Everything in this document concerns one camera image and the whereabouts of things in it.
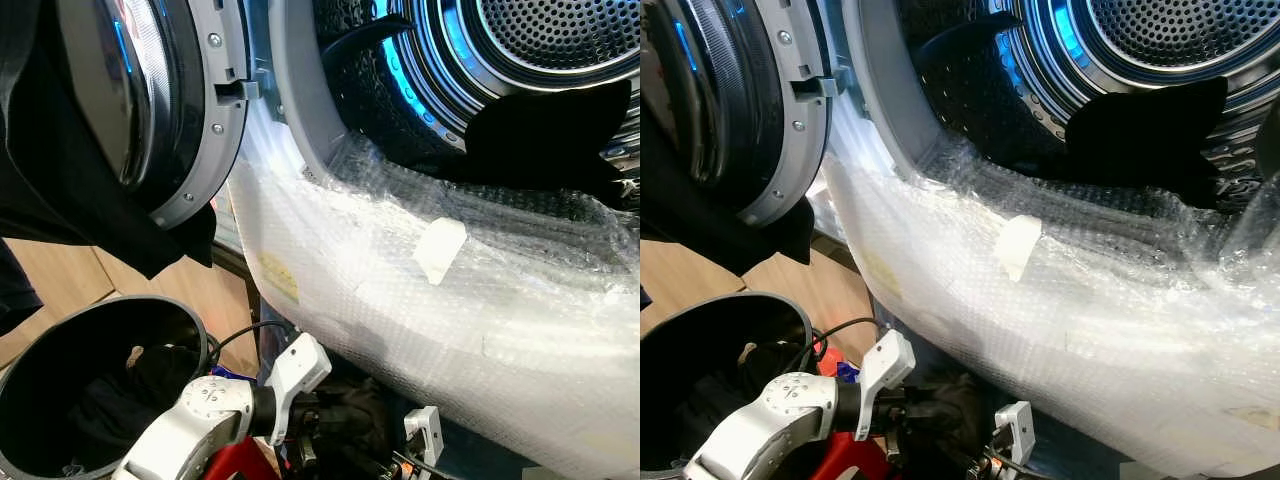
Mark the white washing machine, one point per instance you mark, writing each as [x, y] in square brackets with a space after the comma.
[930, 300]
[330, 300]

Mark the black clothes pile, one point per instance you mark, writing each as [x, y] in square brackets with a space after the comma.
[745, 385]
[130, 400]

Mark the red robot body part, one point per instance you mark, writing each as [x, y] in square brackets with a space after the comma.
[235, 462]
[840, 460]

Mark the yellow label sticker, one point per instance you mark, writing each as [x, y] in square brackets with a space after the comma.
[885, 275]

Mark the clear bubble wrap sheet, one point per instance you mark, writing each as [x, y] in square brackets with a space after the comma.
[1080, 340]
[450, 340]

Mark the white tape piece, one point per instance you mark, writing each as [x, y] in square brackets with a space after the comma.
[1018, 245]
[440, 250]

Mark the black round laundry basket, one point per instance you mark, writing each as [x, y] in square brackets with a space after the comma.
[680, 345]
[55, 355]

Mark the grey round washer door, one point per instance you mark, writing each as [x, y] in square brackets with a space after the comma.
[225, 130]
[810, 150]

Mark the large black draped garment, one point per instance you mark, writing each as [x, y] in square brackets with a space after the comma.
[60, 200]
[690, 215]

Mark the grey rubber door gasket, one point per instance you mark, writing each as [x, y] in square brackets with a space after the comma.
[880, 80]
[300, 90]

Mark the perforated steel washer drum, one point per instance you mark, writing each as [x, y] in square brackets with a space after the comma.
[560, 30]
[1180, 30]

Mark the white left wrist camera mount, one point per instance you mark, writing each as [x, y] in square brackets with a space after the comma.
[300, 365]
[888, 360]

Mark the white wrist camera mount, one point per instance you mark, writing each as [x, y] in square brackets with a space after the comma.
[1015, 428]
[300, 365]
[424, 430]
[888, 360]

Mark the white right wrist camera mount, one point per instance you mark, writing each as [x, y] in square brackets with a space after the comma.
[424, 430]
[1015, 428]

